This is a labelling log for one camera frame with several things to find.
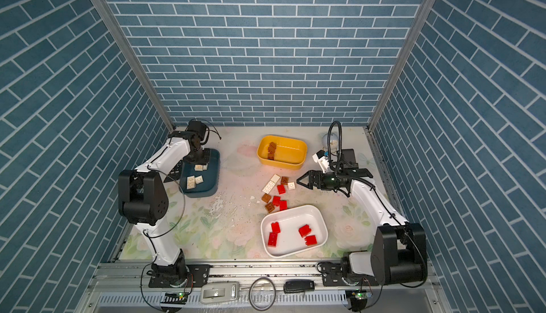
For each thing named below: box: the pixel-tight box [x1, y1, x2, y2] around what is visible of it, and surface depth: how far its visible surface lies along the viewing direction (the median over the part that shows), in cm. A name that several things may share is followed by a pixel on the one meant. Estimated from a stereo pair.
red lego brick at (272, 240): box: [268, 231, 278, 247], surface depth 82 cm
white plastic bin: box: [260, 204, 329, 259], surface depth 85 cm
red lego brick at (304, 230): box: [298, 224, 312, 238], surface depth 84 cm
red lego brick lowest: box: [279, 200, 288, 212], surface depth 93 cm
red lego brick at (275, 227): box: [270, 221, 281, 234], surface depth 86 cm
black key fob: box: [283, 280, 315, 294], surface depth 71 cm
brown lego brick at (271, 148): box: [267, 141, 277, 161], surface depth 110 cm
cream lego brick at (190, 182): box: [186, 175, 197, 190], surface depth 98 cm
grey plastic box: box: [200, 281, 240, 305], surface depth 69 cm
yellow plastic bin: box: [256, 135, 308, 171], surface depth 111 cm
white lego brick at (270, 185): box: [261, 173, 281, 195], surface depth 98 cm
